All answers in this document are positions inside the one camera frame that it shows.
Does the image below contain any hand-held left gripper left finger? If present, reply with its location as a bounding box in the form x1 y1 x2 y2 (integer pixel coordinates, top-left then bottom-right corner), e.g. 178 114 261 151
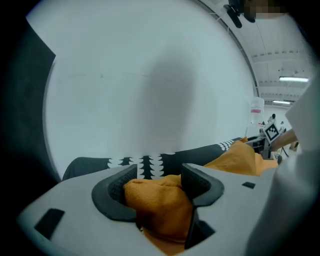
16 163 166 256

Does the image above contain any black white striped sofa blanket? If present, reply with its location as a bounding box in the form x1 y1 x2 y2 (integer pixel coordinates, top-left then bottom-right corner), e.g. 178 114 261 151
61 136 251 182

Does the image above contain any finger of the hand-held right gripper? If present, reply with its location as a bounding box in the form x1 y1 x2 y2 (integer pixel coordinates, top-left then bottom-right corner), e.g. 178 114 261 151
246 137 266 147

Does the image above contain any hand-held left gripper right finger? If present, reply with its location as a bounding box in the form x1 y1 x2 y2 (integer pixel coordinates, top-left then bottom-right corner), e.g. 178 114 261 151
172 162 278 256

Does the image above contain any black head-worn camera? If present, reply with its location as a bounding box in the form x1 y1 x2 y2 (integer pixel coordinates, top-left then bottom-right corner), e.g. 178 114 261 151
223 0 257 28

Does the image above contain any clear water bottle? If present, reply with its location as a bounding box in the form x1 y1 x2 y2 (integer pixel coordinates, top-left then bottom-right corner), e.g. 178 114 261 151
248 97 265 126

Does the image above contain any person's white shirt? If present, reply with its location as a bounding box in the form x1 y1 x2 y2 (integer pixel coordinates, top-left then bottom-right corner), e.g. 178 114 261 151
246 14 320 256

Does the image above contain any person's right forearm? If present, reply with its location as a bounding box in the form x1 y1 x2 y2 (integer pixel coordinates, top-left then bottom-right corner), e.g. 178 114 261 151
271 127 298 152

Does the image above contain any orange pillow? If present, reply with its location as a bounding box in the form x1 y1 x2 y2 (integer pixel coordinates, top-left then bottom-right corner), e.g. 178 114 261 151
123 136 279 256

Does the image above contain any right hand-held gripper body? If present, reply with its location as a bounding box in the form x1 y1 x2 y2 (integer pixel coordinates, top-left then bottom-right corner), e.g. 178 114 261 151
259 121 280 160

